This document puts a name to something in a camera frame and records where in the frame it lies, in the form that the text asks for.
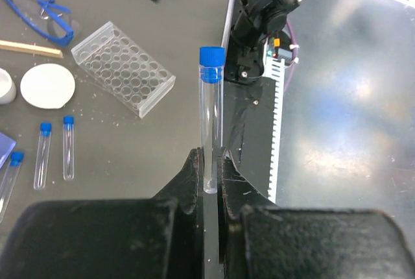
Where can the white slotted cable duct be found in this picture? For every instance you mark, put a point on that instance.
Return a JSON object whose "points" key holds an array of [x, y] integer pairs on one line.
{"points": [[279, 66]]}

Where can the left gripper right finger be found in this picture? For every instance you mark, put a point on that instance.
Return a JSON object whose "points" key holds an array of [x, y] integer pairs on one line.
{"points": [[258, 239]]}

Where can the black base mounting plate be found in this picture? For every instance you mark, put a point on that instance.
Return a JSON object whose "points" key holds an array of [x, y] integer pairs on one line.
{"points": [[245, 169]]}

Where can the clear acrylic test tube rack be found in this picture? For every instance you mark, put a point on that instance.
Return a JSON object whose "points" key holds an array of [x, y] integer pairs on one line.
{"points": [[123, 69]]}

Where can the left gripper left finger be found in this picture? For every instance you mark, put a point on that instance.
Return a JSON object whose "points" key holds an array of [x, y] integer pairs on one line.
{"points": [[159, 237]]}

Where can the purple right drawer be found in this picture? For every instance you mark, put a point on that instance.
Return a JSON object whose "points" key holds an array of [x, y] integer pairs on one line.
{"points": [[7, 144]]}

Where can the wooden tongs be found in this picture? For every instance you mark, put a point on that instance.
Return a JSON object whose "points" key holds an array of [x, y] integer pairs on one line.
{"points": [[31, 49]]}

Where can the blue capped test tube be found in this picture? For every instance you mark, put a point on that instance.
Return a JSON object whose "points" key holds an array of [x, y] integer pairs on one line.
{"points": [[42, 158], [211, 69], [68, 148], [9, 180]]}

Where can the small white crucible cup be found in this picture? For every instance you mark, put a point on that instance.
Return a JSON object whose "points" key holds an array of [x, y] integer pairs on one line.
{"points": [[8, 90]]}

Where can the white evaporating dish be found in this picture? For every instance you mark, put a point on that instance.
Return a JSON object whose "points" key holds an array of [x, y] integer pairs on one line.
{"points": [[48, 86]]}

